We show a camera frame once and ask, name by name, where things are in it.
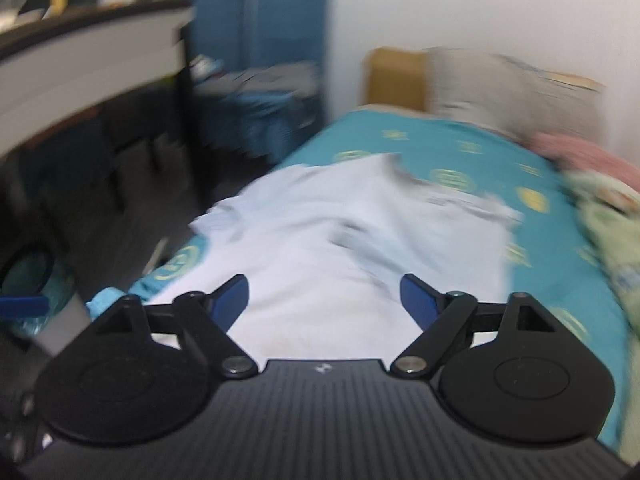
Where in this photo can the dark wooden desk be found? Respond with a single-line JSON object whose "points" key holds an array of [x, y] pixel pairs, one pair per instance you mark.
{"points": [[56, 76]]}

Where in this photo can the grey cloth on chair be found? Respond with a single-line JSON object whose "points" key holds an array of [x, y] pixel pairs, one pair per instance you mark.
{"points": [[300, 79]]}

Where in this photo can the white t-shirt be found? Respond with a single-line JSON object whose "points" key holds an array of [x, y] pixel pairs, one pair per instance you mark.
{"points": [[324, 248]]}

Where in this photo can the pink fluffy blanket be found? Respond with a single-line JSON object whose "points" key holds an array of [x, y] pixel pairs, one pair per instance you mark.
{"points": [[575, 153]]}

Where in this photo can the green cartoon fleece blanket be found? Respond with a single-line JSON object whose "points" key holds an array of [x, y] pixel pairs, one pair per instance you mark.
{"points": [[610, 215]]}

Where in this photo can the blue folding chair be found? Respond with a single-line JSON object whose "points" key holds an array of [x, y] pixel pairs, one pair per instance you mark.
{"points": [[243, 34]]}

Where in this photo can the beige pillow behind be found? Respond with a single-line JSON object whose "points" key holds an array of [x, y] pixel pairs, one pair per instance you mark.
{"points": [[574, 80]]}

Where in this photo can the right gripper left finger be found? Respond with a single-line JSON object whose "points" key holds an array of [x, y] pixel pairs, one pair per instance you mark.
{"points": [[187, 337]]}

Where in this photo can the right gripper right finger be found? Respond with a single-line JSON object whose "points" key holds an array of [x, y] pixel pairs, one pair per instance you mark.
{"points": [[449, 321]]}

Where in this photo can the teal smiley bed sheet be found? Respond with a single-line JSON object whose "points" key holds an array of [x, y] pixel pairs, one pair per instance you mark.
{"points": [[549, 257]]}

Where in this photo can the yellow bed headboard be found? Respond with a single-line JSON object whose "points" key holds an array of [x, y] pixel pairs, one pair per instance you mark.
{"points": [[396, 77]]}

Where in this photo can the grey pillow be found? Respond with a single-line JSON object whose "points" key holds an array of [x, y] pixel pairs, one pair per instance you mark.
{"points": [[509, 97]]}

